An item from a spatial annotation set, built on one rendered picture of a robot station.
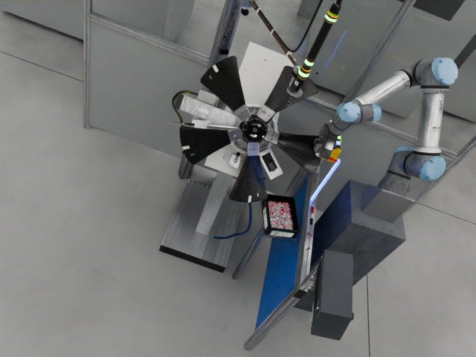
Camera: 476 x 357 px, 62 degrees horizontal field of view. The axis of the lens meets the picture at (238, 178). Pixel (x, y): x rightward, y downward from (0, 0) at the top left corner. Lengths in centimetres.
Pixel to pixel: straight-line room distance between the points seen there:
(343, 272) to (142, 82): 194
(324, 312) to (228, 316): 131
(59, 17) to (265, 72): 256
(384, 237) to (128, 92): 195
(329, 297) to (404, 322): 185
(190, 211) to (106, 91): 105
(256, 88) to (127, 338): 157
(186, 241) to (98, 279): 60
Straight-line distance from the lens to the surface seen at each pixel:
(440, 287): 368
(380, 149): 287
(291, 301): 199
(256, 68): 216
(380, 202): 207
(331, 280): 150
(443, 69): 194
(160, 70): 277
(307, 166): 191
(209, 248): 275
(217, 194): 243
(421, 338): 331
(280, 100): 192
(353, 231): 210
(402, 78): 201
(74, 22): 422
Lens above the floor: 240
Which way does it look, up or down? 47 degrees down
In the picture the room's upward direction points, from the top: 24 degrees clockwise
